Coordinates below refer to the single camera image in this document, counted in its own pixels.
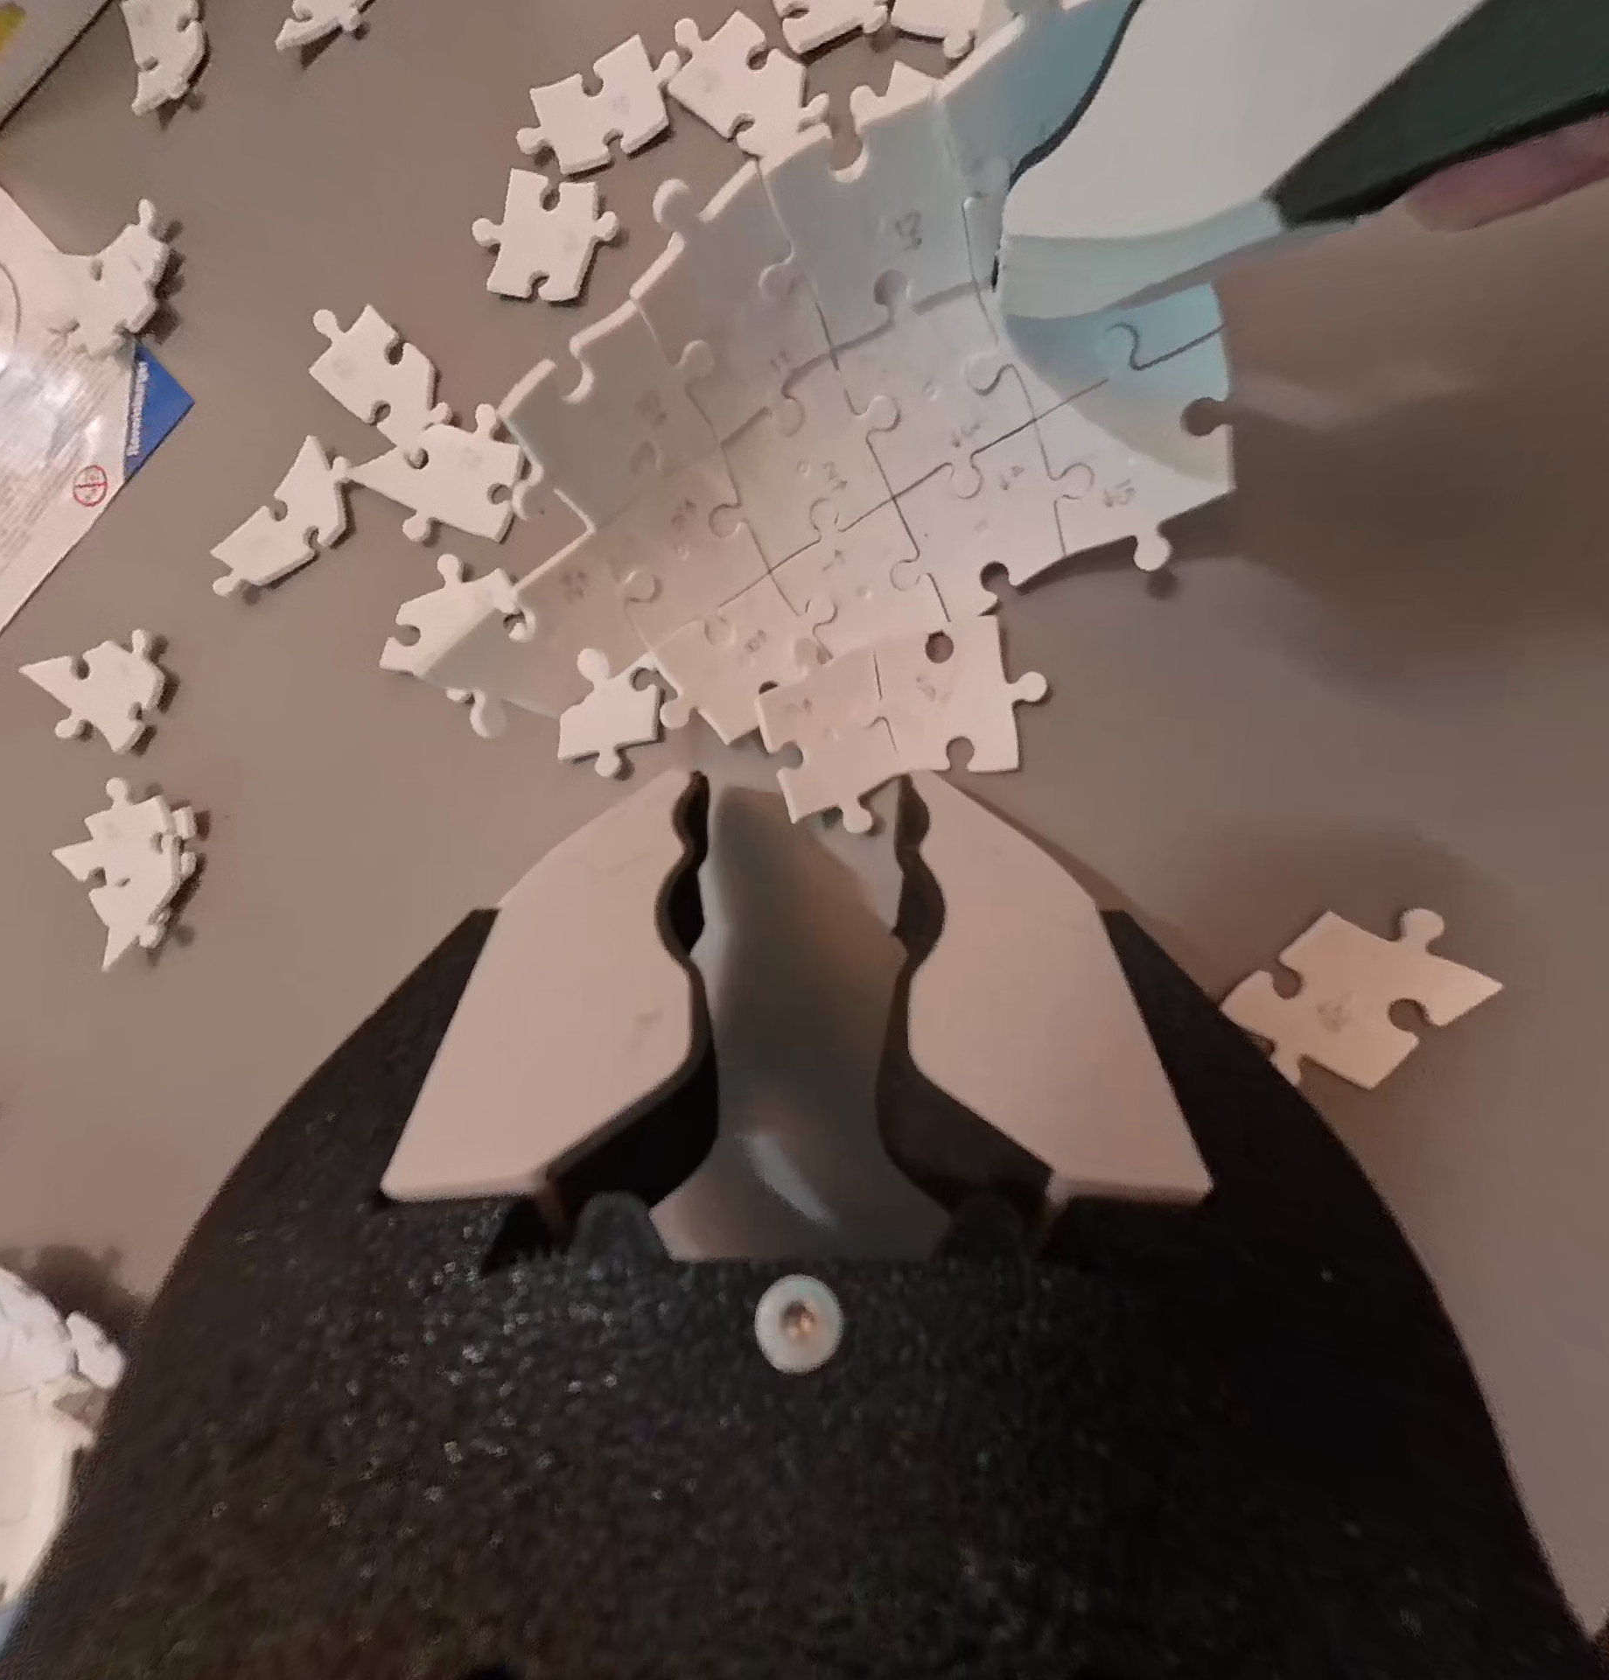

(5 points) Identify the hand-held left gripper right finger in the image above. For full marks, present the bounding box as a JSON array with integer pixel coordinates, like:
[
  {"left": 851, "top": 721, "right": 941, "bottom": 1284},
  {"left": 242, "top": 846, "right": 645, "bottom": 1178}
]
[{"left": 887, "top": 772, "right": 1215, "bottom": 1241}]

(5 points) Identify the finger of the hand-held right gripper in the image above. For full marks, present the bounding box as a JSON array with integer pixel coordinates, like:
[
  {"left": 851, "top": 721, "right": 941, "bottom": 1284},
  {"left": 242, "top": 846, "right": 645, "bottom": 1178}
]
[{"left": 991, "top": 0, "right": 1609, "bottom": 325}]

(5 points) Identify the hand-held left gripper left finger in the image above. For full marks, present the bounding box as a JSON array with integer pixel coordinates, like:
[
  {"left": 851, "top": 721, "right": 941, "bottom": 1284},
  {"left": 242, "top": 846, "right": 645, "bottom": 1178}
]
[{"left": 382, "top": 772, "right": 713, "bottom": 1238}]

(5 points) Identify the bowl-shaped assembled puzzle section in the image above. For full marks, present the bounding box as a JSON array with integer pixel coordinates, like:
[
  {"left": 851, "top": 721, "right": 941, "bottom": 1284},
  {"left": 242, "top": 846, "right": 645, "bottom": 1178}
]
[{"left": 382, "top": 0, "right": 1237, "bottom": 835}]

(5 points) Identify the scatter of white pieces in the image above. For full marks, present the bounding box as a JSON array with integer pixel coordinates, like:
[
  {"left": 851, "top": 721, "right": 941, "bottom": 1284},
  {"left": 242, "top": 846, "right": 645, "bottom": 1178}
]
[{"left": 0, "top": 0, "right": 1504, "bottom": 1163}]

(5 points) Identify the arc-shaped assembled puzzle section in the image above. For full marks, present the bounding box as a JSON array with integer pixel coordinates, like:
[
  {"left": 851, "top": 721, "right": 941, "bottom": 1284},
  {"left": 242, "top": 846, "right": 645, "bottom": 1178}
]
[{"left": 0, "top": 1266, "right": 126, "bottom": 1618}]

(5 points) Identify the blue puzzle box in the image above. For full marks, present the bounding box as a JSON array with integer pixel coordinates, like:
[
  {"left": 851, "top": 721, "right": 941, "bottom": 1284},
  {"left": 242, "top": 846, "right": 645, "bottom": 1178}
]
[{"left": 0, "top": 0, "right": 114, "bottom": 151}]

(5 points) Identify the person's right hand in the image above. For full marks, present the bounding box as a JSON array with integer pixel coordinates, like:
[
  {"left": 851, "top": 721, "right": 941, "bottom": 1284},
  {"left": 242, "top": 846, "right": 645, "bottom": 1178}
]
[{"left": 1405, "top": 114, "right": 1609, "bottom": 233}]

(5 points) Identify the white instruction leaflet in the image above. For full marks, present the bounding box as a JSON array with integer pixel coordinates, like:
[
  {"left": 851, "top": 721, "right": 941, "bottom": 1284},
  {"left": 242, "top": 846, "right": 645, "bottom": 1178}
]
[{"left": 0, "top": 157, "right": 194, "bottom": 677}]

